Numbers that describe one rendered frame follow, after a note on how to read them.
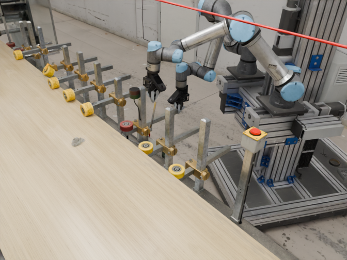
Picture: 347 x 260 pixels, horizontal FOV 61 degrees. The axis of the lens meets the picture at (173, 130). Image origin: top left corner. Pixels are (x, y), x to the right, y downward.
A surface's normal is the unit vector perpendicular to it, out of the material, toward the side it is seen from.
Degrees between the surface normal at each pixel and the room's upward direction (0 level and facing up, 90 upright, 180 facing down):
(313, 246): 0
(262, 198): 0
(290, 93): 95
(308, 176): 0
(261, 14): 90
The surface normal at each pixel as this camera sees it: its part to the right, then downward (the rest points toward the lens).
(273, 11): -0.73, 0.36
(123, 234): 0.03, -0.83
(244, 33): -0.28, 0.44
